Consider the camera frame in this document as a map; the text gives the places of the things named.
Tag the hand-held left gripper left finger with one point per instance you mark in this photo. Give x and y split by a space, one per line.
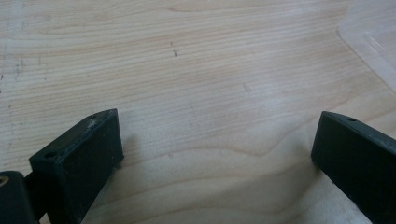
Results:
77 161

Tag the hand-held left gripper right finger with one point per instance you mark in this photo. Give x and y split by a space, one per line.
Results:
358 155

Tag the clear plastic bowl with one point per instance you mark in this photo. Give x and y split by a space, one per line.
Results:
373 40

